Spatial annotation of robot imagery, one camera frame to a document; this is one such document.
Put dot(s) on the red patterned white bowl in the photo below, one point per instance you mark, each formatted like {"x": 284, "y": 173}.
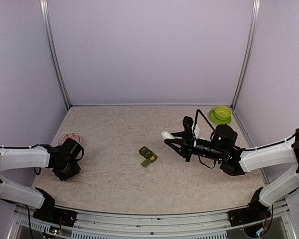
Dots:
{"x": 71, "y": 135}

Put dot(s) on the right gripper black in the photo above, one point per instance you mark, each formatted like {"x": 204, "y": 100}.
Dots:
{"x": 187, "y": 145}

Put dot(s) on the front aluminium rail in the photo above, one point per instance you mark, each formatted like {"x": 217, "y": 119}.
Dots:
{"x": 101, "y": 225}

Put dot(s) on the green bowl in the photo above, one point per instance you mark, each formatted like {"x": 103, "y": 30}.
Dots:
{"x": 222, "y": 112}

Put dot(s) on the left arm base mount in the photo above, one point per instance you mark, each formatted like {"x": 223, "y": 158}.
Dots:
{"x": 61, "y": 217}

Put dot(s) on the left aluminium frame post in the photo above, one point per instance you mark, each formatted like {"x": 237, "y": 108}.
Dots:
{"x": 53, "y": 53}

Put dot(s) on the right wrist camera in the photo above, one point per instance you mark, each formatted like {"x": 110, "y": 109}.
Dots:
{"x": 190, "y": 127}

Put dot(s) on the green saucer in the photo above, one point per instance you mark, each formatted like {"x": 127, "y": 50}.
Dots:
{"x": 214, "y": 119}

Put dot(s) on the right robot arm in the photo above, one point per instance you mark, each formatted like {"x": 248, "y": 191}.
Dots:
{"x": 236, "y": 161}

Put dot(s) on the aluminium frame post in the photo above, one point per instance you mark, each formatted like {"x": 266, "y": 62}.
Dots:
{"x": 247, "y": 54}
{"x": 53, "y": 53}

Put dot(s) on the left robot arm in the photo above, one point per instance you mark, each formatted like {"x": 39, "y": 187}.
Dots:
{"x": 62, "y": 160}

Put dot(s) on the right aluminium frame post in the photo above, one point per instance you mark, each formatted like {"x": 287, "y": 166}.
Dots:
{"x": 247, "y": 54}

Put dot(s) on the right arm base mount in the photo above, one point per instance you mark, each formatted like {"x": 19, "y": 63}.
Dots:
{"x": 247, "y": 215}

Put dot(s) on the green weekly pill organizer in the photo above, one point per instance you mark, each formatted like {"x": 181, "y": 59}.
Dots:
{"x": 148, "y": 155}

